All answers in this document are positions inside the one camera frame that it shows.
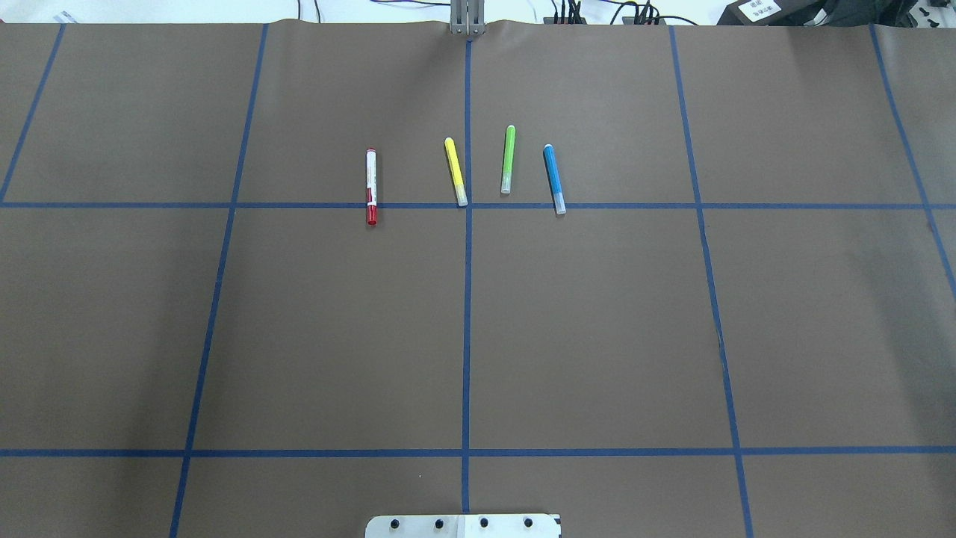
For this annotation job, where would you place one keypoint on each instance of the blue highlighter pen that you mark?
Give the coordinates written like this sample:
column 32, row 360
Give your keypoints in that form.
column 554, row 178

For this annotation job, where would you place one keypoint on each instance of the red and white marker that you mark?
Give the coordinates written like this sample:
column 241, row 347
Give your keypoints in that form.
column 371, row 187

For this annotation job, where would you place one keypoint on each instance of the yellow highlighter pen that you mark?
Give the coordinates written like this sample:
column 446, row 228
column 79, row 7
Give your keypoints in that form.
column 456, row 172

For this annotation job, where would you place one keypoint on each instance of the green highlighter pen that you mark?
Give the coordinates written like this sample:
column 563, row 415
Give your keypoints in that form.
column 508, row 159

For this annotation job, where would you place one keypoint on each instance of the black power adapter box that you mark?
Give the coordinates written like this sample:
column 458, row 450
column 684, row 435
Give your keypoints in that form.
column 769, row 13

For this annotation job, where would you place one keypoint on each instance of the grey aluminium frame post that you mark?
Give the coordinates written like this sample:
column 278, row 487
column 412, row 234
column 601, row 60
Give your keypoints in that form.
column 467, row 17

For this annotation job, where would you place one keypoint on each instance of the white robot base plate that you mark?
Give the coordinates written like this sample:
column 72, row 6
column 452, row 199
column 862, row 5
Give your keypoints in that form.
column 465, row 525

